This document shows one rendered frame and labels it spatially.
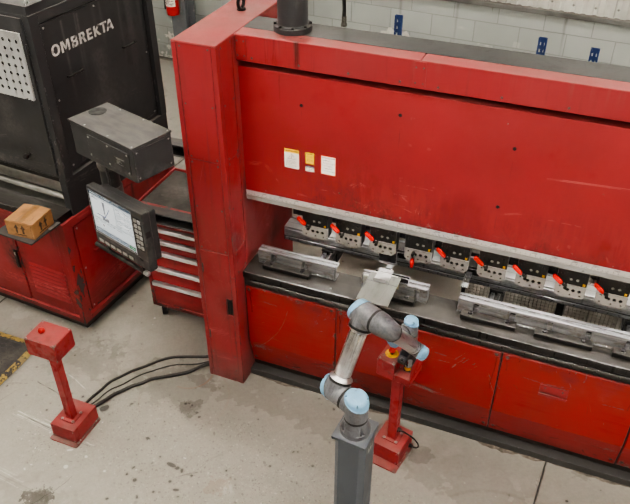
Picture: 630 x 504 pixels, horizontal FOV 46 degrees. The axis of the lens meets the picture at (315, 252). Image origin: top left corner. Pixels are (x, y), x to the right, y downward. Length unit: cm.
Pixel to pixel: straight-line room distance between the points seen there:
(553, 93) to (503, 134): 30
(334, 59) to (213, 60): 58
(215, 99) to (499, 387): 222
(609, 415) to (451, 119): 185
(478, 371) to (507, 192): 112
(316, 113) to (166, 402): 217
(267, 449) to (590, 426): 186
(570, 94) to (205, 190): 194
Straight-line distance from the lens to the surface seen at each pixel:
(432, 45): 367
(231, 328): 463
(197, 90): 380
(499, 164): 363
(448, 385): 443
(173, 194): 501
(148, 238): 378
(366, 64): 357
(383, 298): 403
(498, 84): 345
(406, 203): 386
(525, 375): 424
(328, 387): 356
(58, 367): 450
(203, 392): 493
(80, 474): 467
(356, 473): 378
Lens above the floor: 358
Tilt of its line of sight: 36 degrees down
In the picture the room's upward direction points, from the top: straight up
